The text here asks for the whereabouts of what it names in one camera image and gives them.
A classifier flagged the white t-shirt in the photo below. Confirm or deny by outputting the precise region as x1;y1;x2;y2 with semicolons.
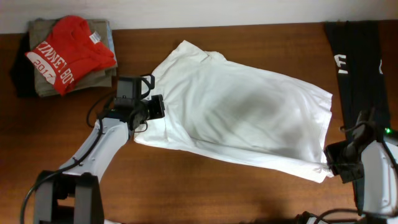
134;41;332;183

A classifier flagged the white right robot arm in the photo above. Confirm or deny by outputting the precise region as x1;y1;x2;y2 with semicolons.
293;108;397;224

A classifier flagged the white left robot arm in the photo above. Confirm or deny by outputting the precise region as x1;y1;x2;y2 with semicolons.
28;95;165;224

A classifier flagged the red folded printed t-shirt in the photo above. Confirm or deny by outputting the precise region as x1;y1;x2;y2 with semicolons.
25;16;116;96

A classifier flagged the black garment with white letters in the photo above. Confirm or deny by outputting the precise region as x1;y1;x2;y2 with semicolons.
324;20;392;215

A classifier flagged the black folded garment under stack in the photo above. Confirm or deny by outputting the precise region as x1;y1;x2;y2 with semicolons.
9;33;38;98

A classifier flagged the olive folded garment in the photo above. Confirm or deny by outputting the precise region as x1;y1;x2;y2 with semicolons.
29;19;118;97

